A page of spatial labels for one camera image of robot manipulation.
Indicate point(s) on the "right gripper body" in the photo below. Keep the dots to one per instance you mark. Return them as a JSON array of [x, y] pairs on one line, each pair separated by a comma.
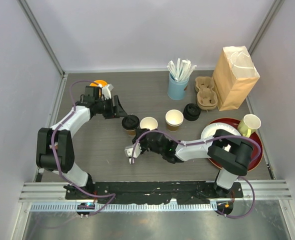
[[145, 145]]

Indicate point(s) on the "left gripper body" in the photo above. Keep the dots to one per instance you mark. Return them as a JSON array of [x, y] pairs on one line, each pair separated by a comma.
[[106, 108]]

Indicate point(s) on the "brown paper cup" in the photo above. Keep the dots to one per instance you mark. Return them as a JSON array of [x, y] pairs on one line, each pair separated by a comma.
[[130, 131], [149, 123]]

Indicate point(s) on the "black coffee cup lid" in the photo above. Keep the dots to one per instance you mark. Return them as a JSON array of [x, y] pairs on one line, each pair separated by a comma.
[[130, 122]]

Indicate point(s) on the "stack of paper cups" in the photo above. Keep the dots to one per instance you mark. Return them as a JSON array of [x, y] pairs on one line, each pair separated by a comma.
[[173, 118]]

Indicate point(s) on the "black lid stack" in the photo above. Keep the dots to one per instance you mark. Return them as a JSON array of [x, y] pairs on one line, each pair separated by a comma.
[[191, 112]]

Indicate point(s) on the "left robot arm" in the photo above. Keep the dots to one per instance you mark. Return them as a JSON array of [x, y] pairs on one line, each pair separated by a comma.
[[55, 151]]

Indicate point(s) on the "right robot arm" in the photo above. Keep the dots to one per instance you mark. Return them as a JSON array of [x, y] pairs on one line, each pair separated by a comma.
[[232, 152]]

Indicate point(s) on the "orange bowl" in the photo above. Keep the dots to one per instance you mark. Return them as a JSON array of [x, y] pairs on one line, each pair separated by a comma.
[[99, 88]]

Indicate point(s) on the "white paper plate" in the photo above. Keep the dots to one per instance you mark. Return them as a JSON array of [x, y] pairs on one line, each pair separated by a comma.
[[210, 130]]

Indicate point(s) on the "blue straw holder cup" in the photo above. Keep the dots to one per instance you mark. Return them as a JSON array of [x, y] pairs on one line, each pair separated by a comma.
[[177, 89]]

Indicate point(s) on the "cardboard cup carrier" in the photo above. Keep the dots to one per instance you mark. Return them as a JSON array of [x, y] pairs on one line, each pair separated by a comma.
[[206, 97]]

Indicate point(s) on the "white wrapped straws bundle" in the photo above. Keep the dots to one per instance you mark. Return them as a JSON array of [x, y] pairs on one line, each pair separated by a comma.
[[181, 70]]

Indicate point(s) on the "red round tray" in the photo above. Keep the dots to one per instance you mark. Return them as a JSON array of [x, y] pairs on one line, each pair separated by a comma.
[[257, 153]]

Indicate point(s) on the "yellow-green mug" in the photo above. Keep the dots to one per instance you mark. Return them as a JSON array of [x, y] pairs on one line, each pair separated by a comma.
[[248, 125]]

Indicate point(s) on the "brown paper bag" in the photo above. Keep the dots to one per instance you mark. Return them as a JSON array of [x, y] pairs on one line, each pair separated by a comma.
[[234, 77]]

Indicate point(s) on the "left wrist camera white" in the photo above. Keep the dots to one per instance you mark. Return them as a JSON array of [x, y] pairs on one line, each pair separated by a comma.
[[106, 91]]

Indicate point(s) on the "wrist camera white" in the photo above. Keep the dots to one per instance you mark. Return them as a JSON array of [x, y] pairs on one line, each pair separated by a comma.
[[106, 91], [132, 152]]

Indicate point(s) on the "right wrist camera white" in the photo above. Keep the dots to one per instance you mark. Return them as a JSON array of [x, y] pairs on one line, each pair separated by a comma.
[[132, 152]]

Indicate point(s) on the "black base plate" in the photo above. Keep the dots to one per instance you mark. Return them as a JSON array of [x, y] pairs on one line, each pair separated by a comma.
[[161, 192]]

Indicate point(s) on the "aluminium front rail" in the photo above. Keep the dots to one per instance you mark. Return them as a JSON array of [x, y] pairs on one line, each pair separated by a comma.
[[60, 197]]

